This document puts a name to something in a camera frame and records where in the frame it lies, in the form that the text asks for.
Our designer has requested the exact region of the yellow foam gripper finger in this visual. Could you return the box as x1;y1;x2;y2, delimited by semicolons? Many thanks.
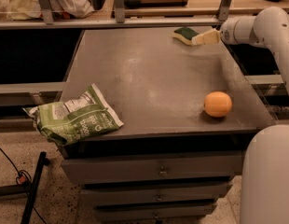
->
191;29;220;45

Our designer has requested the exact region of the green and yellow sponge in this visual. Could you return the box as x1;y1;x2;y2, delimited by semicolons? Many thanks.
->
172;27;199;46

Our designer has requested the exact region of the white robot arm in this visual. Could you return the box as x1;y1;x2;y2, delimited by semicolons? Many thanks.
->
217;7;289;224

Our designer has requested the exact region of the orange ball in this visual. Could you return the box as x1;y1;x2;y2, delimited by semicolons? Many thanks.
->
204;91;232;118

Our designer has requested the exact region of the grey drawer cabinet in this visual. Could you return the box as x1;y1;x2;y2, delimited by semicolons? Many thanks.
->
62;28;273;221

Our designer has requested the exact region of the white crumpled cloth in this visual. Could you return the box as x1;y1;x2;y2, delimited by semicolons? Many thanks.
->
0;0;94;21

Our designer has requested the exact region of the middle grey drawer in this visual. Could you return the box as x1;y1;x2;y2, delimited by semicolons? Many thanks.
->
80;181;232;206

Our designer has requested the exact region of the grey drawer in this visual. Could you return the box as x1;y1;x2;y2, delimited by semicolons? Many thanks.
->
94;202;216;222
62;151;242;185
80;181;232;206

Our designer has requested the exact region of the green snack bag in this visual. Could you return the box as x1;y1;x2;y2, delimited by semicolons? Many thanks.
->
24;84;124;146

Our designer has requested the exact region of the top grey drawer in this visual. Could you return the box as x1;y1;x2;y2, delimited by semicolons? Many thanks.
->
62;151;242;185

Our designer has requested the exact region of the bottom grey drawer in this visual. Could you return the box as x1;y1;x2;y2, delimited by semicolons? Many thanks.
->
94;202;216;222

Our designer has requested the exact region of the black metal stand leg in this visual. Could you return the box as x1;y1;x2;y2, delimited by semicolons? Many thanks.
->
21;151;50;224

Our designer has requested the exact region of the grey metal shelf rail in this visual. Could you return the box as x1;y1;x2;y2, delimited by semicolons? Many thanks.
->
0;0;232;30

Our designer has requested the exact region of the grey side rail left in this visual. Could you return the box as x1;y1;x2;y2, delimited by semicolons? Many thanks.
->
0;82;65;106

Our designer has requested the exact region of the black cable with red clip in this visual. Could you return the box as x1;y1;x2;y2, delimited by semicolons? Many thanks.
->
0;142;48;224

